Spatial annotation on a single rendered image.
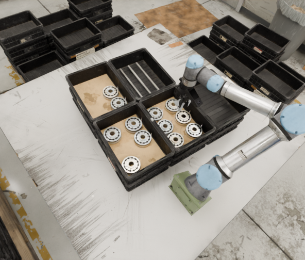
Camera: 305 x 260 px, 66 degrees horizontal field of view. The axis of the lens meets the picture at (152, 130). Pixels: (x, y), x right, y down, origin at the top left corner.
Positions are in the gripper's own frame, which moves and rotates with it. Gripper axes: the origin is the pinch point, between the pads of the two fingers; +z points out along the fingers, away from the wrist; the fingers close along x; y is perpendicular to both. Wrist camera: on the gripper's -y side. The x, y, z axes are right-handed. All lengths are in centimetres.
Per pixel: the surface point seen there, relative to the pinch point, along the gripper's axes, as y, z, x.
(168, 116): 7.4, 14.5, 2.4
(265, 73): 4, 48, -129
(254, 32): 50, 47, -172
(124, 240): -32, 28, 66
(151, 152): -5.8, 14.5, 27.4
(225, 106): -9.4, 14.7, -34.6
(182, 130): -5.5, 14.5, 2.6
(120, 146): 8.3, 14.5, 39.5
